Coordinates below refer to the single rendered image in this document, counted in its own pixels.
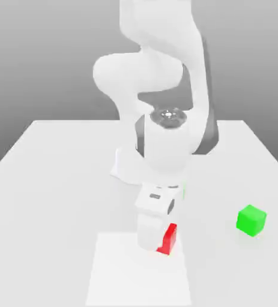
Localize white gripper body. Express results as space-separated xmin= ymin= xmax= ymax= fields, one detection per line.
xmin=136 ymin=209 xmax=165 ymax=252

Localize small red cube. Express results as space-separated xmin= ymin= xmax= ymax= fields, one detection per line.
xmin=156 ymin=222 xmax=178 ymax=257

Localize small green cube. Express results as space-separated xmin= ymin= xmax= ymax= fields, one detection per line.
xmin=235 ymin=204 xmax=267 ymax=238

